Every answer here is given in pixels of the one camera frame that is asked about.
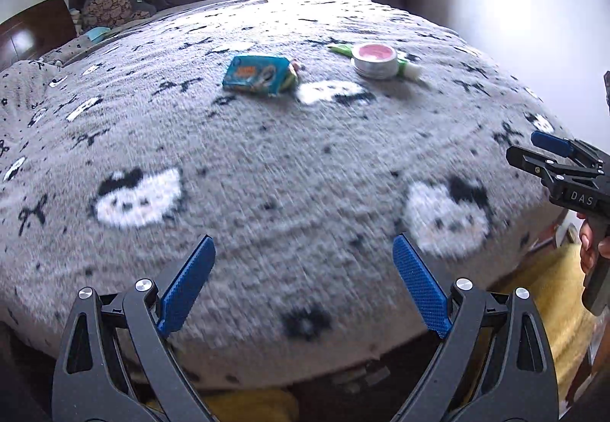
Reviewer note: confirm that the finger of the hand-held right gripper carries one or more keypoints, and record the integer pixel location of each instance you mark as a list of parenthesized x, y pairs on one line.
[(533, 162), (550, 143)]

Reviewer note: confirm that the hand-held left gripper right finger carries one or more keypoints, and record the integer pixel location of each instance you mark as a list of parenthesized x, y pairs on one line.
[(419, 283)]

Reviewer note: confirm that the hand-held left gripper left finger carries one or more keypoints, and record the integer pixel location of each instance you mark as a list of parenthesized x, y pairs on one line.
[(188, 283)]

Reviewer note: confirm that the green tube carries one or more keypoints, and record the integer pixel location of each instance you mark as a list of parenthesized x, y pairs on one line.
[(410, 68)]

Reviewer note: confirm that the round metal tin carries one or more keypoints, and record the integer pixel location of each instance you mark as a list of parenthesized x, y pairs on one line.
[(374, 59)]

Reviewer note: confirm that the blue snack packet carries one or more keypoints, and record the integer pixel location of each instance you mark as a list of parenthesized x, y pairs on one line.
[(255, 75)]

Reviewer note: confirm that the person's right hand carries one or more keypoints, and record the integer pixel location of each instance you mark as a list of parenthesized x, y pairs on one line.
[(588, 245)]

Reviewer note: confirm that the yellow fluffy cloth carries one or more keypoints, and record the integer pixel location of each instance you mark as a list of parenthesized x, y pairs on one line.
[(557, 307)]

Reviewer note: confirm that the grey cat print blanket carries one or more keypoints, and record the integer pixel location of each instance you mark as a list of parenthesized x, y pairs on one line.
[(267, 174)]

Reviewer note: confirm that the teal cloth piece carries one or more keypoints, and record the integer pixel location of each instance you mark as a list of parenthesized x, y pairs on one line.
[(99, 34)]

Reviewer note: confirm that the brown wooden headboard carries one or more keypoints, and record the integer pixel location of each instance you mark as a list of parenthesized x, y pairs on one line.
[(33, 33)]

